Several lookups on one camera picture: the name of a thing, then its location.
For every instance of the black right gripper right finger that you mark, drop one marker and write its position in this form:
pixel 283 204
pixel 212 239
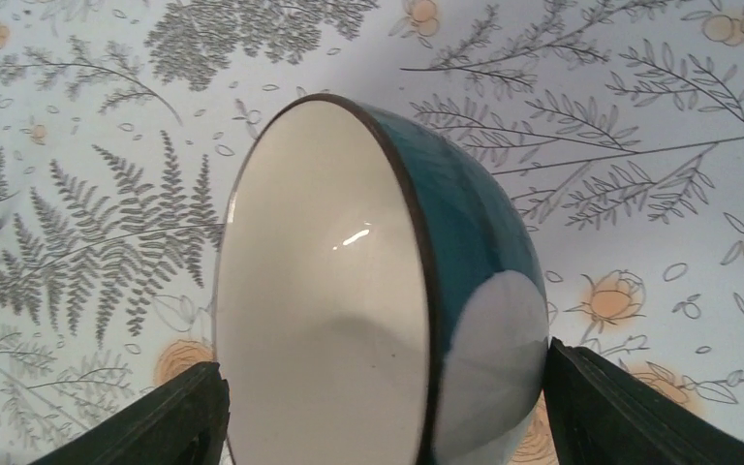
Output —
pixel 600 414

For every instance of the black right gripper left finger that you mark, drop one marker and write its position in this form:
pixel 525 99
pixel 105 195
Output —
pixel 184 421

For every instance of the floral patterned table mat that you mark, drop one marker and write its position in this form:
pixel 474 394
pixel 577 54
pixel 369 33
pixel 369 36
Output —
pixel 615 127

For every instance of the teal and white bowl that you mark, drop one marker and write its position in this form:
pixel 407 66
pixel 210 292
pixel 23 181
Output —
pixel 378 298

